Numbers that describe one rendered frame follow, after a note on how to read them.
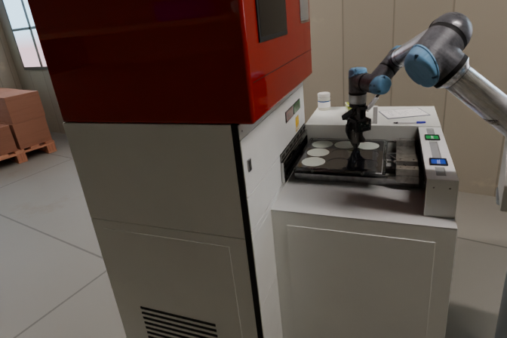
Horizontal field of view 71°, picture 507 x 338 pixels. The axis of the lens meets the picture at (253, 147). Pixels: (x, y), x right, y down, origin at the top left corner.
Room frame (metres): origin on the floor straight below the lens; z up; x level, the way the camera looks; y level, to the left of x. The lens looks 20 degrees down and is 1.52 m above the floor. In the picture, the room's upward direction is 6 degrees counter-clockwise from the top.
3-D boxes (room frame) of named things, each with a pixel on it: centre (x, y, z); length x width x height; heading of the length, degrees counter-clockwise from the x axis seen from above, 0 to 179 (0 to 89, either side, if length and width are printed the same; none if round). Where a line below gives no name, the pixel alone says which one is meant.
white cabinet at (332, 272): (1.51, -0.52, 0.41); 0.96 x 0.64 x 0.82; 157
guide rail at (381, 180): (1.34, -0.40, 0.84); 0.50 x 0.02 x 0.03; 67
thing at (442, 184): (1.27, -0.70, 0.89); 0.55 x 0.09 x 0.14; 157
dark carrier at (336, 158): (1.48, -0.39, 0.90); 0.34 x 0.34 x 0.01; 67
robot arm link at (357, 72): (1.50, -0.47, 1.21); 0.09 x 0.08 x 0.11; 24
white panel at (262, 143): (1.38, -0.11, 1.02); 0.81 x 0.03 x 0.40; 157
